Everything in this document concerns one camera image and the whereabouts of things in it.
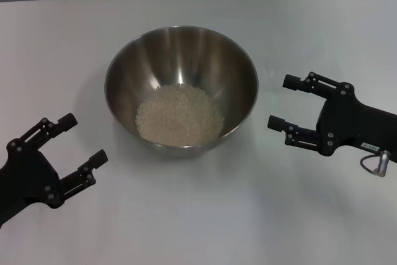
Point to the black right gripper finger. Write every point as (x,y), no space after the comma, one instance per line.
(301,137)
(316,86)

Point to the stainless steel mixing bowl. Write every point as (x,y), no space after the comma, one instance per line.
(186,57)

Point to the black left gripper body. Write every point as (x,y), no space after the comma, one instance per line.
(28,175)

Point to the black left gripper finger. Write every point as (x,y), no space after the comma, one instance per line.
(83,173)
(51,130)

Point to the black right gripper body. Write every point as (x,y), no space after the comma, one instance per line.
(344,119)

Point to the white rice grains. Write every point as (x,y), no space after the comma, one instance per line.
(180,116)

